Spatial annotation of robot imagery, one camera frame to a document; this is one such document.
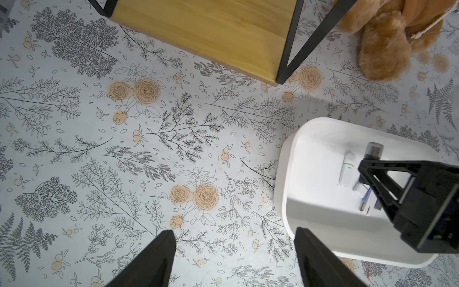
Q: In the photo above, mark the white usb drive green stripe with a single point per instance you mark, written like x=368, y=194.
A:
x=347, y=170

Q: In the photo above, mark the brown teddy bear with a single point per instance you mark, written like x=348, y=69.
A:
x=392, y=31

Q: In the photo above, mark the purple silver swivel usb drive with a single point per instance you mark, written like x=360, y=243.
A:
x=370, y=203

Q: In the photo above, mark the white plastic storage box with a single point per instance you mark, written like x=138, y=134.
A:
x=307, y=193

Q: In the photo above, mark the wooden shelf black metal frame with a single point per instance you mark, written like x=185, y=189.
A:
x=251, y=37

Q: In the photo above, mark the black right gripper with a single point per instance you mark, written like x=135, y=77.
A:
x=426, y=209

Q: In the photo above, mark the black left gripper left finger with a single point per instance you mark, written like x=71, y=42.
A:
x=152, y=267

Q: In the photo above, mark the dark grey usb drive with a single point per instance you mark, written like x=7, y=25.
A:
x=373, y=151

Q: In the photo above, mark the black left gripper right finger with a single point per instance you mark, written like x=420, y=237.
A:
x=319, y=266

